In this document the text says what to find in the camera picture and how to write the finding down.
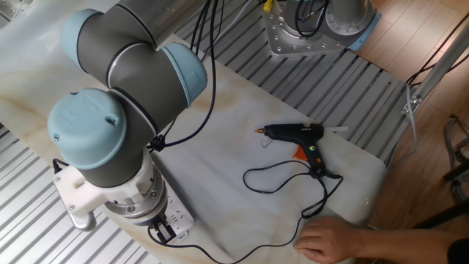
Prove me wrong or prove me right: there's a black hot glue gun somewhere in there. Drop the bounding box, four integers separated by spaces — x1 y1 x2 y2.
255 122 349 180

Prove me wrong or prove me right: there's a black power cord with plug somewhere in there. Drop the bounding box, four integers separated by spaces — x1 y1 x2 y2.
147 160 345 264

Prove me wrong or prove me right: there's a black floor cable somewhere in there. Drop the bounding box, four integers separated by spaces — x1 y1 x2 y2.
405 12 469 87

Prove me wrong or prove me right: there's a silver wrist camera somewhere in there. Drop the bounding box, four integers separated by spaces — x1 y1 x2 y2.
67 205 98 232

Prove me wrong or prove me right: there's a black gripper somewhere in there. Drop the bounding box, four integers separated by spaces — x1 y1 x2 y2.
141 207 177 246

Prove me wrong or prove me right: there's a grey cable bundle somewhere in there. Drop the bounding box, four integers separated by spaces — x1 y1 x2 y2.
443 115 469 202

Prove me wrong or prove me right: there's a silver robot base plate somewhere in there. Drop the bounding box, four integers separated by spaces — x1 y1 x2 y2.
263 0 347 58

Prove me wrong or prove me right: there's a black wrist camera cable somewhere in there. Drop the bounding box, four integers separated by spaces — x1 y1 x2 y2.
52 158 70 175

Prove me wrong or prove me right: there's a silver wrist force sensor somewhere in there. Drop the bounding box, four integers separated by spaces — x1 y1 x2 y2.
104 175 169 224

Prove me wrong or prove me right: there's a person's bare forearm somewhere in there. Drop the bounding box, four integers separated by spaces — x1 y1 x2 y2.
353 229 455 264

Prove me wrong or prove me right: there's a white marble pattern board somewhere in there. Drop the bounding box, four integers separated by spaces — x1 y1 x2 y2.
0 0 388 264

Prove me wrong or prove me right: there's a white power strip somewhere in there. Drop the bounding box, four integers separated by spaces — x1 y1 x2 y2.
160 183 196 244

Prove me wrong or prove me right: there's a black shirt sleeve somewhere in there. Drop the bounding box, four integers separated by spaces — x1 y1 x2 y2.
447 238 469 264

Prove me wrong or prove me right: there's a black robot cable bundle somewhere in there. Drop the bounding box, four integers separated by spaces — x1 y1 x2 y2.
146 0 330 153

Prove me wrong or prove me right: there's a person's bare hand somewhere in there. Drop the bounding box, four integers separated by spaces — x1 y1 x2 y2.
292 216 362 264

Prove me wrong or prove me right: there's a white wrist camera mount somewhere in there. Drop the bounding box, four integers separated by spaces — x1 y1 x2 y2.
53 148 164 217

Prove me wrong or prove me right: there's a silver corner bracket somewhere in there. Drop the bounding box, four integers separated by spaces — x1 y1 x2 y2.
0 0 34 25

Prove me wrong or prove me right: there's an aluminium frame beam with bracket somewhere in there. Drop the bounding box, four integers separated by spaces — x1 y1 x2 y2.
401 21 469 118

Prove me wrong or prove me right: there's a thin grey hanging cable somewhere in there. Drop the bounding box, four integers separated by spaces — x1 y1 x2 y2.
405 84 419 155

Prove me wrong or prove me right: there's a black chair leg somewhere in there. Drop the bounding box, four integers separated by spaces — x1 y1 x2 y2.
410 161 469 235

